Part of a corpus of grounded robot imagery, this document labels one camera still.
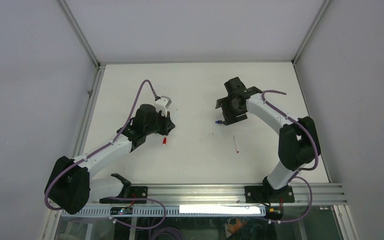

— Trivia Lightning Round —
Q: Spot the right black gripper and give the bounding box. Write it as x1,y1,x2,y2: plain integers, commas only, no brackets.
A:
215,96,247,126

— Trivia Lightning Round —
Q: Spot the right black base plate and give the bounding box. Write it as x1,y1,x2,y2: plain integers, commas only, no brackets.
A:
244,185,295,204

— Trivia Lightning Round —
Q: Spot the white slotted cable duct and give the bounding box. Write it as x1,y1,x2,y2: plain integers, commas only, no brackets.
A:
61,204,266,218

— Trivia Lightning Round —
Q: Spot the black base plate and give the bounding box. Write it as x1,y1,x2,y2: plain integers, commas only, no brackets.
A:
99,185,149,205
244,185,295,204

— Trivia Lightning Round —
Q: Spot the aluminium mounting rail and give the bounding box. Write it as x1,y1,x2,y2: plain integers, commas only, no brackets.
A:
129,182,348,207

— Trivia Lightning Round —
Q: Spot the white red-tip pen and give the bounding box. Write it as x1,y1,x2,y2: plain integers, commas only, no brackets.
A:
233,135,240,153

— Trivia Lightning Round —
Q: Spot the orange object under table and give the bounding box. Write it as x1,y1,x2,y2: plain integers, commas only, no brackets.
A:
226,217,248,234

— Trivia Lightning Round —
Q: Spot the white blue-tip pen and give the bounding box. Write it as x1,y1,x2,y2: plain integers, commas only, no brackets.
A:
172,108,178,123

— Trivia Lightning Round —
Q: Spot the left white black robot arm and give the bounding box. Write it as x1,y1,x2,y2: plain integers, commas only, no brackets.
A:
44,104,176,215

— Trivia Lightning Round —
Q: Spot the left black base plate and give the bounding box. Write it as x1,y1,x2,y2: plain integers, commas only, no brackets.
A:
99,185,149,205

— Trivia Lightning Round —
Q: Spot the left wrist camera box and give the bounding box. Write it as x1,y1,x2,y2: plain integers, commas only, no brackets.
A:
154,95,172,117

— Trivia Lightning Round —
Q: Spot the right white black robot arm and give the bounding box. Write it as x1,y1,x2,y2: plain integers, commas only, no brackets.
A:
215,77,321,203

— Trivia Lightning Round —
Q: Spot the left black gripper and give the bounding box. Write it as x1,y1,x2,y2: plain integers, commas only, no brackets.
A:
144,108,174,136

